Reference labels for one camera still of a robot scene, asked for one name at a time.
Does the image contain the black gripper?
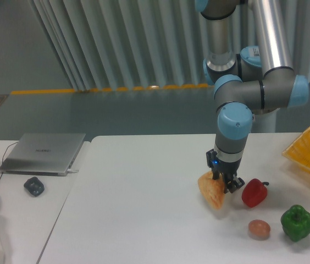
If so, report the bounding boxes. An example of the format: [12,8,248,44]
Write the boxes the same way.
[206,149,245,194]

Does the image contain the triangular bread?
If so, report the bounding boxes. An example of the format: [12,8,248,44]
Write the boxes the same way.
[197,171,225,210]

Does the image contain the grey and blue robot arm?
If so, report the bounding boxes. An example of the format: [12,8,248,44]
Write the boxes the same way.
[195,1,309,193]

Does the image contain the red bell pepper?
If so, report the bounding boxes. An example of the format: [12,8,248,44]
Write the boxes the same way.
[241,178,269,208]

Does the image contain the brown egg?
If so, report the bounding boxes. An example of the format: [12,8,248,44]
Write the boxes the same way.
[248,219,270,239]

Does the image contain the green bell pepper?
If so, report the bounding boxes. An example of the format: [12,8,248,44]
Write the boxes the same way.
[280,205,310,242]

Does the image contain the small black case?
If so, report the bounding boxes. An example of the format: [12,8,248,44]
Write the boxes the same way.
[24,177,45,197]

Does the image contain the silver laptop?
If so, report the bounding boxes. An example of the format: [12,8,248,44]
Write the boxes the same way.
[0,133,85,176]

